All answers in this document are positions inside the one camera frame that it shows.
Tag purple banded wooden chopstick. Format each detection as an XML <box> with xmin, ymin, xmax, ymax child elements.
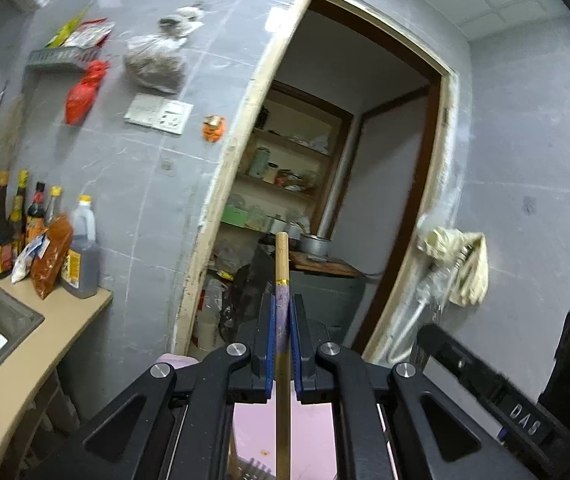
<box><xmin>275</xmin><ymin>232</ymin><xmax>291</xmax><ymax>479</ymax></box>

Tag pink tablecloth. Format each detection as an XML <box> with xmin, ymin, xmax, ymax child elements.
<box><xmin>149</xmin><ymin>342</ymin><xmax>334</xmax><ymax>479</ymax></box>

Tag grey cabinet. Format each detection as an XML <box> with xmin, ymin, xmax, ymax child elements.
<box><xmin>242</xmin><ymin>246</ymin><xmax>365</xmax><ymax>344</ymax></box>

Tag cream rubber gloves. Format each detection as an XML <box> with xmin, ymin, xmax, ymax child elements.
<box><xmin>419</xmin><ymin>226</ymin><xmax>489</xmax><ymax>308</ymax></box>

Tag large oil jug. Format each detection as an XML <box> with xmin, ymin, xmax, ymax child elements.
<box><xmin>61</xmin><ymin>195</ymin><xmax>100</xmax><ymax>299</ymax></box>

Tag steel pot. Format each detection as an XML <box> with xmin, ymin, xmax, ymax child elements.
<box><xmin>299</xmin><ymin>234</ymin><xmax>331</xmax><ymax>258</ymax></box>

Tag orange sauce pouch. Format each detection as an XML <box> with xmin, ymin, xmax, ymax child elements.
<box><xmin>30</xmin><ymin>214</ymin><xmax>74</xmax><ymax>299</ymax></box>

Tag green box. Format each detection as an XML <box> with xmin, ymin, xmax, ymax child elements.
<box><xmin>221</xmin><ymin>205</ymin><xmax>248</xmax><ymax>228</ymax></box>

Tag dark soy sauce bottle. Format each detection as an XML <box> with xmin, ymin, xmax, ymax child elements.
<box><xmin>0</xmin><ymin>170</ymin><xmax>13</xmax><ymax>278</ymax></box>

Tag wooden storage shelf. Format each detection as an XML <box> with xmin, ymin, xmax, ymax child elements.
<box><xmin>221</xmin><ymin>81</ymin><xmax>353</xmax><ymax>234</ymax></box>

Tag red plastic bag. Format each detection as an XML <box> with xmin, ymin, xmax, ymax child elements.
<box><xmin>65</xmin><ymin>60</ymin><xmax>110</xmax><ymax>126</ymax></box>

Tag clear bag of dried goods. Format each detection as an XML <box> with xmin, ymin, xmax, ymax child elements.
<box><xmin>122</xmin><ymin>6</ymin><xmax>204</xmax><ymax>94</ymax></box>

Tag orange wall hook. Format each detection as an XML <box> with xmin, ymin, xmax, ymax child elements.
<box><xmin>203</xmin><ymin>115</ymin><xmax>227</xmax><ymax>143</ymax></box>

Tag white wall socket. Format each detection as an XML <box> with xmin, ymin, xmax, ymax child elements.
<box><xmin>124</xmin><ymin>93</ymin><xmax>193</xmax><ymax>136</ymax></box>

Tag grey wall shelf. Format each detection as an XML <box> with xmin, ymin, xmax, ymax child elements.
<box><xmin>26</xmin><ymin>47</ymin><xmax>101</xmax><ymax>72</ymax></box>

